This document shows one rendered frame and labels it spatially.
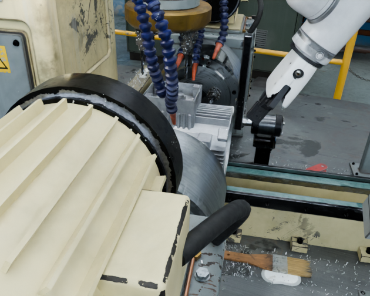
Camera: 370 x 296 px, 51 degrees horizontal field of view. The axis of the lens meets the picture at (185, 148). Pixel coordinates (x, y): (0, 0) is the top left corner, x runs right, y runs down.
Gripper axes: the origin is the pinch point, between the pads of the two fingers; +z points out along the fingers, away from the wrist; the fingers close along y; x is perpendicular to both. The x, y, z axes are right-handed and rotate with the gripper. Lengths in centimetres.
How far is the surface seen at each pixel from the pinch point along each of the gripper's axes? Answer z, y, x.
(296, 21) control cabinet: 24, 316, -55
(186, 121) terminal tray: 11.7, 1.1, 10.9
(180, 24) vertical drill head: -6.7, -2.1, 23.3
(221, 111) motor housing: 6.6, 4.8, 5.4
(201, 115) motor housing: 9.5, 3.1, 8.8
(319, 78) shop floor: 61, 344, -119
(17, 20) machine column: 6.7, -11.3, 47.8
